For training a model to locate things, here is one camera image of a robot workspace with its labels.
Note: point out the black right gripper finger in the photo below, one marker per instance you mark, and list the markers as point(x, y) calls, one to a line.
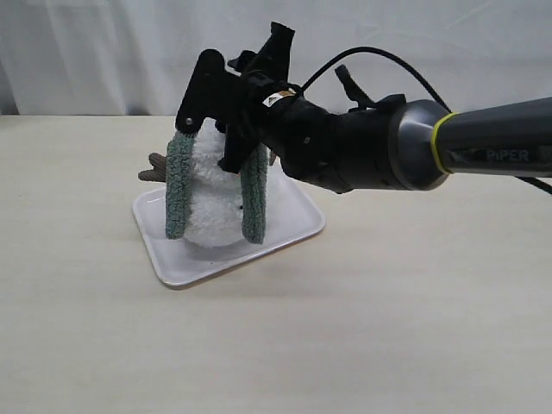
point(241, 146)
point(212, 92)

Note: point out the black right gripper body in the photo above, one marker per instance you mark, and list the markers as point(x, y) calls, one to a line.
point(337, 152)

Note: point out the white plush snowman toy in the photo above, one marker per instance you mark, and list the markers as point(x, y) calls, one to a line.
point(211, 198)

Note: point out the white plastic tray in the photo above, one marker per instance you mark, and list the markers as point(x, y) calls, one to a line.
point(214, 245)

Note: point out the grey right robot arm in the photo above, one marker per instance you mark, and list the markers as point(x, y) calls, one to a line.
point(430, 142)

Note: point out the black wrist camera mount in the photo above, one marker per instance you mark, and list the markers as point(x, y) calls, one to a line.
point(271, 47)

